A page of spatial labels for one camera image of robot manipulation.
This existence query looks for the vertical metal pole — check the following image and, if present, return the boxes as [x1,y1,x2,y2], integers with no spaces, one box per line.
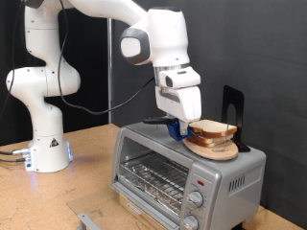
[106,17,114,125]

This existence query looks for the silver toaster oven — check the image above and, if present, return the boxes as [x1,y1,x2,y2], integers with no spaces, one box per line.
[111,116,267,230]

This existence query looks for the round wooden plate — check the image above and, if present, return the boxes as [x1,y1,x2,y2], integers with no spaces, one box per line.
[182,136,240,162]

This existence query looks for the glass oven door with handle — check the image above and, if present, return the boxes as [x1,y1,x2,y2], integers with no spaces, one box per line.
[66,181,182,230]

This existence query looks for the robot base cable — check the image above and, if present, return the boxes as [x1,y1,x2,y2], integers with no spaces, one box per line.
[0,157,29,164]
[0,148,32,156]

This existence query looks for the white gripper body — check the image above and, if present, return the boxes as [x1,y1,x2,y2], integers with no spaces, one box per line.
[154,85,203,124]

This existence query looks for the slotted spatula with blue block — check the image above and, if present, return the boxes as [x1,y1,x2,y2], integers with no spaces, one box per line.
[142,116,194,142]

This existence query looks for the silver oven knob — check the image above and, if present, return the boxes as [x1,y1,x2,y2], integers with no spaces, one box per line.
[180,215,200,230]
[186,190,205,209]

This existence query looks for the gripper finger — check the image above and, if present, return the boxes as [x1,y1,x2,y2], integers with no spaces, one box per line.
[178,120,190,137]

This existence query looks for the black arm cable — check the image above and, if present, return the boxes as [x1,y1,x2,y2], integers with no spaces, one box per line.
[56,0,155,116]

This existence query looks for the black metal bookend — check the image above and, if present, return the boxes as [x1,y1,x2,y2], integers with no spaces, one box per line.
[221,84,251,153]

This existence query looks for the metal oven rack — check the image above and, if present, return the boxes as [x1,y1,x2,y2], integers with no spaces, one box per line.
[119,152,190,213]

